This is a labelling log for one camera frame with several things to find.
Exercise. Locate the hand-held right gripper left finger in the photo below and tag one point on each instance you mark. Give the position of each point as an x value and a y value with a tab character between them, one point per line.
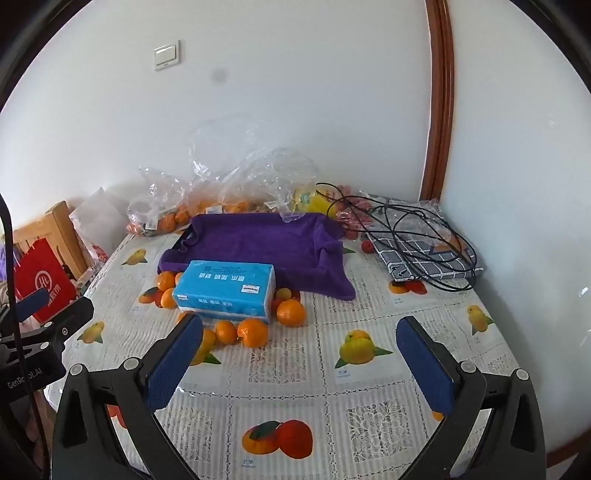
173	364

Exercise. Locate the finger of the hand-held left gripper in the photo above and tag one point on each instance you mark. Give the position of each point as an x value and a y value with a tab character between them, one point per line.
71	318
32	302

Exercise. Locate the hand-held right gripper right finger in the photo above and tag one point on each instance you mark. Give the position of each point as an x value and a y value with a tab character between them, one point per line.
425	369

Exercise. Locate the orange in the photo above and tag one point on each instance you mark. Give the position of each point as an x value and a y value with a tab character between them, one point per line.
282	293
226	331
252	332
168	299
165	281
291	312
296	295
179	278

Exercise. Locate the blue tissue pack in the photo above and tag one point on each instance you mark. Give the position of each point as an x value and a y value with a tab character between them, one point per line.
221	288

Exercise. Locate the small red fruit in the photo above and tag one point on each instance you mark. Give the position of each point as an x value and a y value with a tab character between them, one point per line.
367	247

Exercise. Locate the bag of small red fruits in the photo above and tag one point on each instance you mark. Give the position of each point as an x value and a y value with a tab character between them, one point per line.
352	210

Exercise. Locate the red paper bag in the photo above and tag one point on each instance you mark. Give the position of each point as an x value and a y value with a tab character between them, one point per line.
44	286

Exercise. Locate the wooden chair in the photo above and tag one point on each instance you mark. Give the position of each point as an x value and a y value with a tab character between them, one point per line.
62	226

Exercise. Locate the white plastic bag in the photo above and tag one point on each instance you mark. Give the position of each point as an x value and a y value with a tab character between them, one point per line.
99	214

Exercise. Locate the checkered packaged cloth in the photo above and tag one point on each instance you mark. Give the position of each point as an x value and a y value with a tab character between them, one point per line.
401	259

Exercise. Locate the fruit print tablecloth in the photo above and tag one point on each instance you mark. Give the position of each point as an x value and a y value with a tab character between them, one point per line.
286	369

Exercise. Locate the clear bag of large oranges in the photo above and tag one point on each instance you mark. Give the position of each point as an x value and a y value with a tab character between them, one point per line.
154	210

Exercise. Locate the purple towel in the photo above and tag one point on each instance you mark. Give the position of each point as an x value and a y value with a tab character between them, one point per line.
258	237

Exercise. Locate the clear bag of kumquats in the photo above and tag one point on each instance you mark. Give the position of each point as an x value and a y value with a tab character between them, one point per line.
221	194

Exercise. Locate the yellow snack packet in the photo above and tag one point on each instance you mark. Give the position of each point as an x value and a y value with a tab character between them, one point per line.
311	201

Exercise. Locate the clear bag with yellow packets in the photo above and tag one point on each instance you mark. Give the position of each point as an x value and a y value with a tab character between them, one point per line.
295	170

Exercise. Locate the brown wooden door frame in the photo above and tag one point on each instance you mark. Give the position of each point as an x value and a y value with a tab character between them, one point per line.
441	99

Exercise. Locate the white light switch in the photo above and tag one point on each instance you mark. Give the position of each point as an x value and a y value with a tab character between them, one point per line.
166	54

